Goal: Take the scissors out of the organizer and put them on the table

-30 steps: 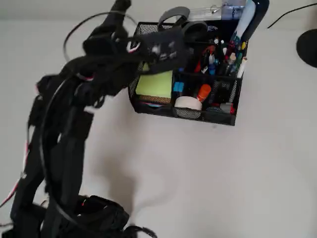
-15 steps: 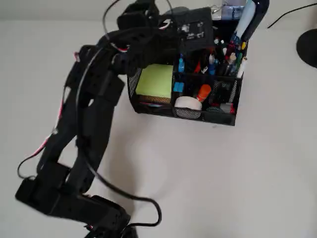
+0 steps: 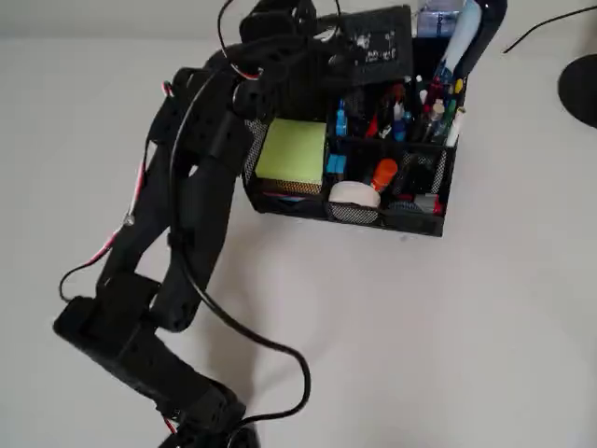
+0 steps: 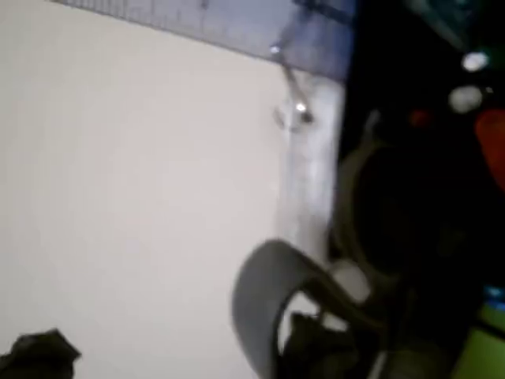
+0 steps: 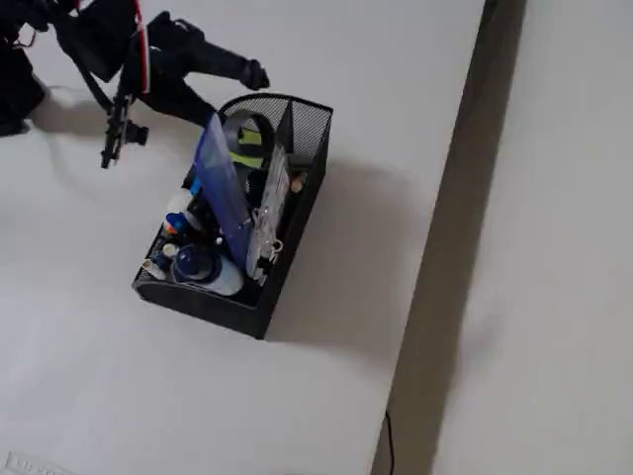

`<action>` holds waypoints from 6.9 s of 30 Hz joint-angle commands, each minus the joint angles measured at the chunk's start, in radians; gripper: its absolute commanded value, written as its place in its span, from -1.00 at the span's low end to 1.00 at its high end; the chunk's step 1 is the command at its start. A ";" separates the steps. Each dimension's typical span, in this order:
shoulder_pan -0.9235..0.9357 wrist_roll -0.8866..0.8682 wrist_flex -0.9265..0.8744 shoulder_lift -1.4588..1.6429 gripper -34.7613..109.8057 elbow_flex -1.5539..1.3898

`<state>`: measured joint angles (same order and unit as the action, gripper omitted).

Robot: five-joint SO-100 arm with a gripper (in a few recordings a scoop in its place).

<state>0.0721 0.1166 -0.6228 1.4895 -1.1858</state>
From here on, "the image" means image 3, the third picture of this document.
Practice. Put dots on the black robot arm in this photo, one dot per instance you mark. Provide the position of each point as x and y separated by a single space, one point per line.
196 196

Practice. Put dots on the small blue clip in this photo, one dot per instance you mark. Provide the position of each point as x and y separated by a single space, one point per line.
342 121
336 164

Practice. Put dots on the green sticky note pad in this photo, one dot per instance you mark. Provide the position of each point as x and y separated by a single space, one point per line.
291 149

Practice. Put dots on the bunch of pens and markers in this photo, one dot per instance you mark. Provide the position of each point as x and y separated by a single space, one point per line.
380 109

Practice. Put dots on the blue capped marker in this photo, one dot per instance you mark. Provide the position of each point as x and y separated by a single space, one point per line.
400 128

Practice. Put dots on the multicolour sticky note stack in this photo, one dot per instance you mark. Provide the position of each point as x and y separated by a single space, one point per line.
289 187

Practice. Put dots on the red pen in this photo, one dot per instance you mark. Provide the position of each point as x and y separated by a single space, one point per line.
436 86

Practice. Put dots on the orange capped glue stick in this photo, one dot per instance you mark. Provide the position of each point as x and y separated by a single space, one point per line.
384 172

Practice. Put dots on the white tape roll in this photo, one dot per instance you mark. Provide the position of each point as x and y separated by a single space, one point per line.
354 191

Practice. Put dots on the yellow capped pen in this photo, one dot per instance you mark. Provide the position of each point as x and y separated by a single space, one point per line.
458 85

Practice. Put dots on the green marker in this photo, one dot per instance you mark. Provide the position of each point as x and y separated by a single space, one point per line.
451 109

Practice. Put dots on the white marker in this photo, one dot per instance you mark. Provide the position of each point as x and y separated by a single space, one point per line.
454 130

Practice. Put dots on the dark blue glossy curved tool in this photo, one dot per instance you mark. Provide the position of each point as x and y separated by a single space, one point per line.
490 23

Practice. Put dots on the red and grey staple remover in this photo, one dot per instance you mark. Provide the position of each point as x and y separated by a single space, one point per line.
426 203

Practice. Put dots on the black mesh desk organizer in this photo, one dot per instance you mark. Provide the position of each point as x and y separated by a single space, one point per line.
410 224

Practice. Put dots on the black round lamp base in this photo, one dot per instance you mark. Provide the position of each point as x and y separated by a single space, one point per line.
580 88

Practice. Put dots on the black wrist camera board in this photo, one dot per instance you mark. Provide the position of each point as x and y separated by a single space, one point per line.
378 46

